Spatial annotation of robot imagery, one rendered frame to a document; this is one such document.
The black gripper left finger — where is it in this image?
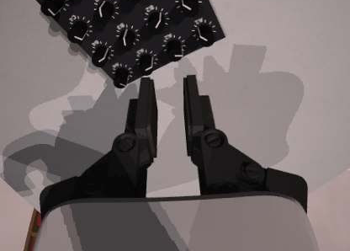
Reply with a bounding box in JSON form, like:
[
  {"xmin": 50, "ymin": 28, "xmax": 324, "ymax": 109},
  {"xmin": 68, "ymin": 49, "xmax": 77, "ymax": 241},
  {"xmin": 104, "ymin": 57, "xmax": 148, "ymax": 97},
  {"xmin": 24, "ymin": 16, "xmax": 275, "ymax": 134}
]
[{"xmin": 40, "ymin": 77, "xmax": 158, "ymax": 221}]

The black knob box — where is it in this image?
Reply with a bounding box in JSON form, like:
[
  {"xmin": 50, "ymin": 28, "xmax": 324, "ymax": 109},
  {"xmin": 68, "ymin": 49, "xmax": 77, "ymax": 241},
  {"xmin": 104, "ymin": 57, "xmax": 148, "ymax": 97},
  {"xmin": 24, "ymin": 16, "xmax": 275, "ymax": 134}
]
[{"xmin": 36, "ymin": 0, "xmax": 225, "ymax": 88}]

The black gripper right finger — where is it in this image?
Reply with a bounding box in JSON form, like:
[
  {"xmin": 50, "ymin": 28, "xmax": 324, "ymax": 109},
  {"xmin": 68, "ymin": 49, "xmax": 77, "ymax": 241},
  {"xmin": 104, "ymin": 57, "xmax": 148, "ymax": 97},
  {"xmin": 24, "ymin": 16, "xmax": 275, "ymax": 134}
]
[{"xmin": 183, "ymin": 75, "xmax": 308, "ymax": 215}]

